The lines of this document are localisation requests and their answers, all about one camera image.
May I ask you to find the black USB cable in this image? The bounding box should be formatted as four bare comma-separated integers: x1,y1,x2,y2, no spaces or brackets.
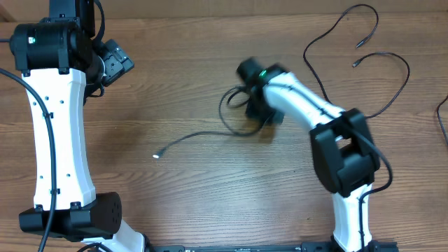
152,85,274,160

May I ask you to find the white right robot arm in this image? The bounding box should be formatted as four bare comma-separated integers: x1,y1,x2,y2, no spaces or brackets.
237,57,380,251

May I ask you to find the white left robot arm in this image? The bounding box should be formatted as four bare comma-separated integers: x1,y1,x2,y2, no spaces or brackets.
8,1,152,251

